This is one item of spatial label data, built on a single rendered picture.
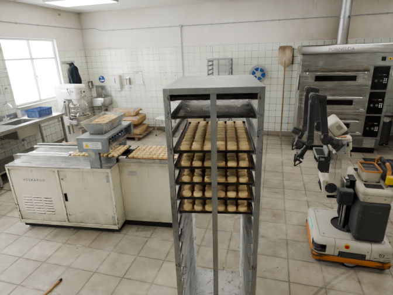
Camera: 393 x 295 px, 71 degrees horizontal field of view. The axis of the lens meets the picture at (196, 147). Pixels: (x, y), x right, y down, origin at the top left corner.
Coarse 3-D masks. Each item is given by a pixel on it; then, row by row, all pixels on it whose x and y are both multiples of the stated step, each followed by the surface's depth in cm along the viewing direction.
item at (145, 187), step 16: (128, 176) 311; (144, 176) 308; (160, 176) 305; (128, 192) 318; (144, 192) 315; (160, 192) 311; (128, 208) 326; (144, 208) 322; (160, 208) 319; (128, 224) 338; (144, 224) 334; (160, 224) 330
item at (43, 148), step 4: (36, 148) 354; (40, 148) 353; (44, 148) 352; (48, 148) 351; (52, 148) 350; (56, 148) 349; (60, 148) 348; (64, 148) 347; (68, 148) 346; (72, 148) 346; (76, 148) 345; (132, 148) 332; (128, 152) 335
